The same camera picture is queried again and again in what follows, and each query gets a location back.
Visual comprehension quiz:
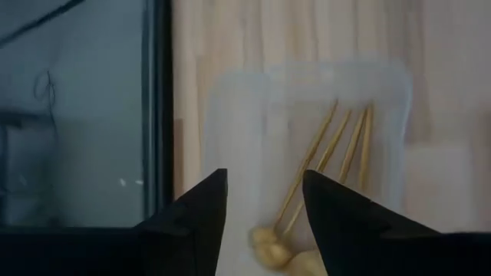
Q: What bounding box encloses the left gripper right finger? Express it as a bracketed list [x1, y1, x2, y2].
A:
[302, 170, 491, 276]

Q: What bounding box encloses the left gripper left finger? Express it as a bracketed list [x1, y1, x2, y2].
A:
[0, 168, 229, 276]

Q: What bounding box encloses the clear plastic container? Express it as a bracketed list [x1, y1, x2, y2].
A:
[202, 57, 414, 276]

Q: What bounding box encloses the black aluminium table frame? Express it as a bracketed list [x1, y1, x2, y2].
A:
[140, 0, 174, 229]

